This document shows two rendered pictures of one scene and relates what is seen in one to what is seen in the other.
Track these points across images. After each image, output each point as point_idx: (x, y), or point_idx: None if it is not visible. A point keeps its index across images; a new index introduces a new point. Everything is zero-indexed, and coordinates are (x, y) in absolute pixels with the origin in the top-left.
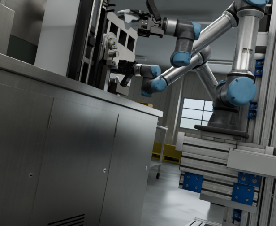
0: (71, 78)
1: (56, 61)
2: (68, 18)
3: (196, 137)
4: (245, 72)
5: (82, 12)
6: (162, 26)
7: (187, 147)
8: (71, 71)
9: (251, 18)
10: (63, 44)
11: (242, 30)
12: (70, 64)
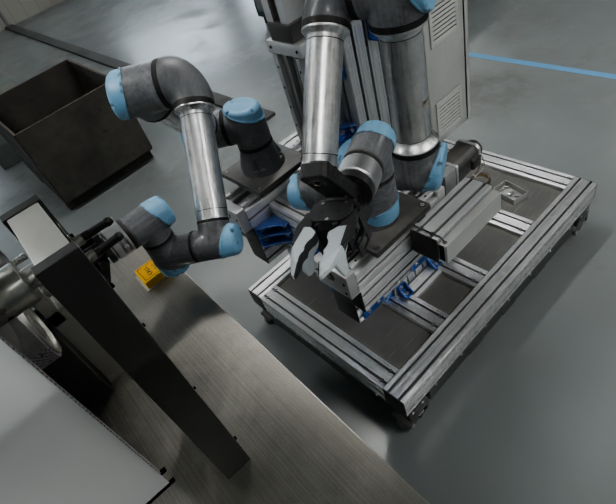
0: (232, 460)
1: (87, 490)
2: (2, 402)
3: (365, 258)
4: (437, 139)
5: (136, 358)
6: (369, 199)
7: (364, 281)
8: (223, 454)
9: (420, 38)
10: (69, 450)
11: (412, 70)
12: (206, 454)
